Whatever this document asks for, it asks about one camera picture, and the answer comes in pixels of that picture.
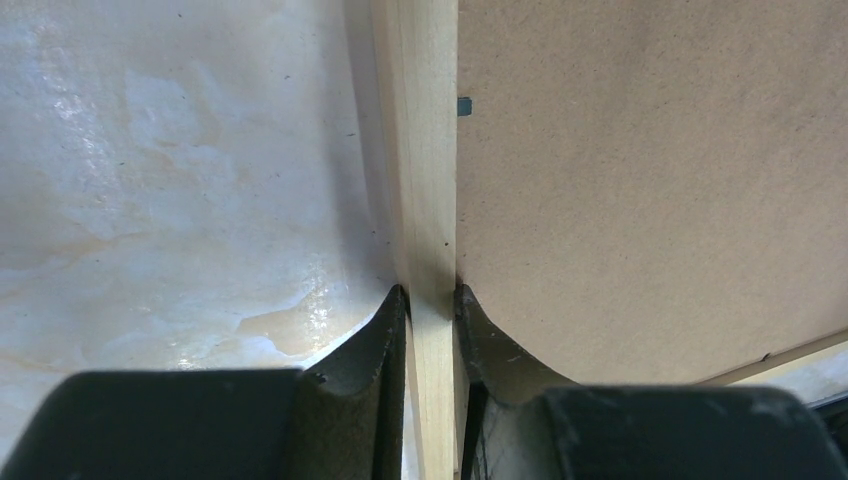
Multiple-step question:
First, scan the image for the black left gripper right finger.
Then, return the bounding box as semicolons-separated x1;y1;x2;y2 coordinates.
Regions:
454;285;847;479

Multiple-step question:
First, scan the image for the light wooden picture frame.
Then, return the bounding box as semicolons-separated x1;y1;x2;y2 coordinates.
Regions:
367;0;848;480

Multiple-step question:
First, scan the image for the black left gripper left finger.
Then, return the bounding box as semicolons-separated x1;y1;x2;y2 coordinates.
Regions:
1;286;407;479

